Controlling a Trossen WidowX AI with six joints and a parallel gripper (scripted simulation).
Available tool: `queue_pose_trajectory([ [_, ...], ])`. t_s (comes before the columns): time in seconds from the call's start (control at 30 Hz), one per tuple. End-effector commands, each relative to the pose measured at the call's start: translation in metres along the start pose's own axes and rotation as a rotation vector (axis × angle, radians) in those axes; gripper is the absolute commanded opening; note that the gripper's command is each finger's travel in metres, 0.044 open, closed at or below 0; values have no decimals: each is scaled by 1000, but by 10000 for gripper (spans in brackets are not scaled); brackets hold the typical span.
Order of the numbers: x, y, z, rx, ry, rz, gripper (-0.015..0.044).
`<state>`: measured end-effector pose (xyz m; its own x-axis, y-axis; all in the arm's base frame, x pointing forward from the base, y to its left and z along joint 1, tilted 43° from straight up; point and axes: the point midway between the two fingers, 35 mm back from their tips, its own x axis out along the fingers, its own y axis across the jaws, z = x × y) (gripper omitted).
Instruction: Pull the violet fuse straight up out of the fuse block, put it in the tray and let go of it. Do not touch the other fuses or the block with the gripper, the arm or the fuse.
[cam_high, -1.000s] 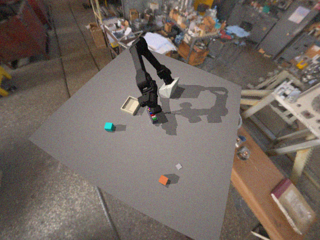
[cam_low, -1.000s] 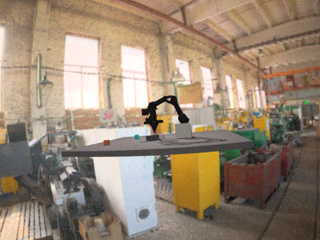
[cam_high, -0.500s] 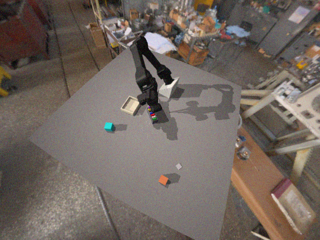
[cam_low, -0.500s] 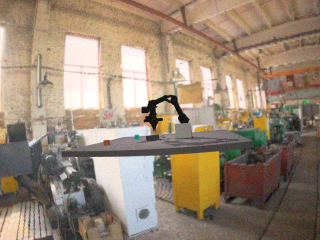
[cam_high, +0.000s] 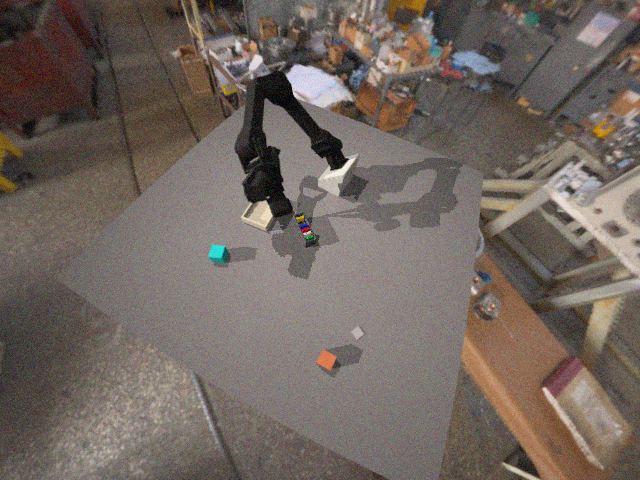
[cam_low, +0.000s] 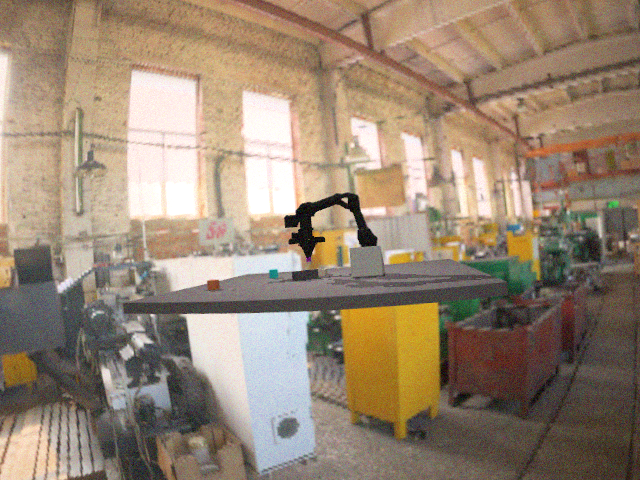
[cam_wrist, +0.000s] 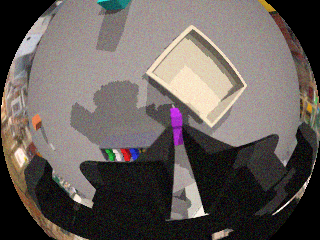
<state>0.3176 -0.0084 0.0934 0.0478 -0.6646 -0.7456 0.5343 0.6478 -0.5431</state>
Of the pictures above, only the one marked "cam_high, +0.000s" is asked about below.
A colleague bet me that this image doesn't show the small teal block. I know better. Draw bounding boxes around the small teal block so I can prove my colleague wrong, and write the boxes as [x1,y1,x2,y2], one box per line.
[208,245,228,263]

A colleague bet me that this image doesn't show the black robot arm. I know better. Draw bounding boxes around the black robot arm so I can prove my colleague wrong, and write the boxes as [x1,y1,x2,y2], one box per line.
[234,70,349,203]

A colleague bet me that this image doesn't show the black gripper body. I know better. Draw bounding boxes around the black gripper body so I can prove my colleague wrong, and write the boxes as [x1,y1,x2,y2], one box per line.
[268,174,293,218]

